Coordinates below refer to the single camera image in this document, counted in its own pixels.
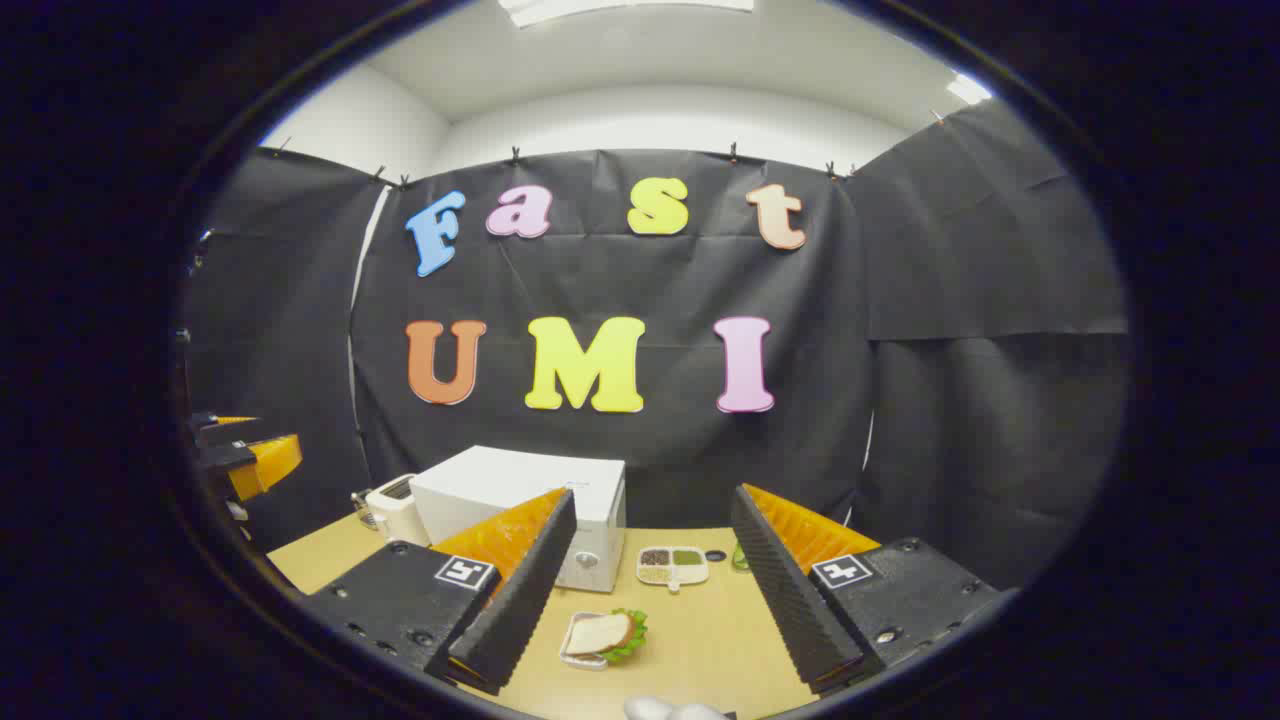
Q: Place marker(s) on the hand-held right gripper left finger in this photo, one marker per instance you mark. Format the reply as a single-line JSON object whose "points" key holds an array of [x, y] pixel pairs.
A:
{"points": [[520, 600]]}

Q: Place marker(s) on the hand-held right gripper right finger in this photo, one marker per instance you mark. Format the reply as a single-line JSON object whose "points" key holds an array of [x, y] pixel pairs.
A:
{"points": [[790, 600]]}

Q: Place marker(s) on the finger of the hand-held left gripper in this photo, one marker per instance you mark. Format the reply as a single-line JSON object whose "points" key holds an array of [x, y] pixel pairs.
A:
{"points": [[205, 422], [265, 465]]}

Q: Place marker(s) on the sandwich with lettuce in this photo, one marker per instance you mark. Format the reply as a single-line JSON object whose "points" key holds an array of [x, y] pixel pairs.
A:
{"points": [[600, 632]]}

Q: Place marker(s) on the white microwave oven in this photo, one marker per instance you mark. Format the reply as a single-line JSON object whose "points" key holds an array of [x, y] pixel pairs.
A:
{"points": [[520, 480]]}

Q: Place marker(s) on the green drink bottle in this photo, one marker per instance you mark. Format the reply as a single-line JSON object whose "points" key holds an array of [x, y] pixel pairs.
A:
{"points": [[739, 556]]}

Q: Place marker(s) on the white plastic tray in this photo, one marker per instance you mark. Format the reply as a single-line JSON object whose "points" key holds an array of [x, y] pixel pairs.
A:
{"points": [[574, 659]]}

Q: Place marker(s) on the white divided dish of beans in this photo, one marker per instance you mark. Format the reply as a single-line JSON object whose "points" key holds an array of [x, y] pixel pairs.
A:
{"points": [[672, 566]]}

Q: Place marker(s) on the white toaster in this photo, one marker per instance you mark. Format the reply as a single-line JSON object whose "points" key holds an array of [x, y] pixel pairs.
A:
{"points": [[395, 515]]}

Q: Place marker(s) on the black backdrop cloth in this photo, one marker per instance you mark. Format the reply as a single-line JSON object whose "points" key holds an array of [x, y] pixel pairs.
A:
{"points": [[620, 285]]}

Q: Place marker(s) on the ceiling light panel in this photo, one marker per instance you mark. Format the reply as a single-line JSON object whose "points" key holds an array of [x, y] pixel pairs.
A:
{"points": [[620, 8], [968, 89]]}

